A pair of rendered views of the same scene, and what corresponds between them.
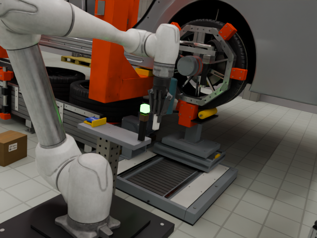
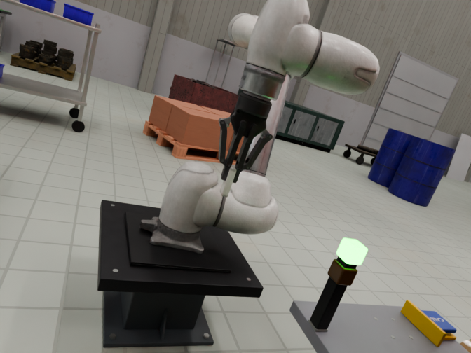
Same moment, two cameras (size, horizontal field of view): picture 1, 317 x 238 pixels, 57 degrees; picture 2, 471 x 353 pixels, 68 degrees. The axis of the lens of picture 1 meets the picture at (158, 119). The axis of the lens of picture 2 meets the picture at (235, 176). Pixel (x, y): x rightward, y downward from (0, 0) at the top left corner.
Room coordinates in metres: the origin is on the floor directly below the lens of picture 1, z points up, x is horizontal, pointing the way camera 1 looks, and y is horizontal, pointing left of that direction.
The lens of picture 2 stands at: (1.72, -0.61, 0.89)
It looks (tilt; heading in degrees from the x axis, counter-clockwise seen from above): 15 degrees down; 126
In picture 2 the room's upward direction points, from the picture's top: 18 degrees clockwise
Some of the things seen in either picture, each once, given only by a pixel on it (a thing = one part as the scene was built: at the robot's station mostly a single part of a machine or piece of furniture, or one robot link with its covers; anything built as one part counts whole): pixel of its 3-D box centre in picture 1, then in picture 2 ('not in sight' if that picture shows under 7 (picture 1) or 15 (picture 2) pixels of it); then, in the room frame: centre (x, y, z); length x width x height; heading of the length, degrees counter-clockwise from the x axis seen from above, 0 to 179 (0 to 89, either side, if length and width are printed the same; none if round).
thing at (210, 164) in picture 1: (189, 151); not in sight; (2.31, -0.30, 0.13); 0.50 x 0.36 x 0.10; 60
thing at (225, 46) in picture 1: (196, 65); not in sight; (2.16, -0.21, 0.85); 0.54 x 0.07 x 0.54; 60
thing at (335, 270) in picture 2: (144, 117); (342, 272); (1.55, 0.08, 0.59); 0.04 x 0.04 x 0.04; 60
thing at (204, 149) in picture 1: (193, 130); not in sight; (2.31, -0.30, 0.32); 0.40 x 0.30 x 0.28; 60
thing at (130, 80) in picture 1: (134, 73); not in sight; (2.38, 0.25, 0.69); 0.52 x 0.17 x 0.35; 150
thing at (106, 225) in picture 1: (91, 220); (172, 227); (0.94, 0.19, 0.34); 0.22 x 0.18 x 0.06; 52
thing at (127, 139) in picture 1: (113, 133); (381, 332); (1.65, 0.25, 0.44); 0.43 x 0.17 x 0.03; 60
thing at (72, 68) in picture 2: not in sight; (48, 55); (-4.89, 2.11, 0.24); 1.35 x 0.93 x 0.48; 151
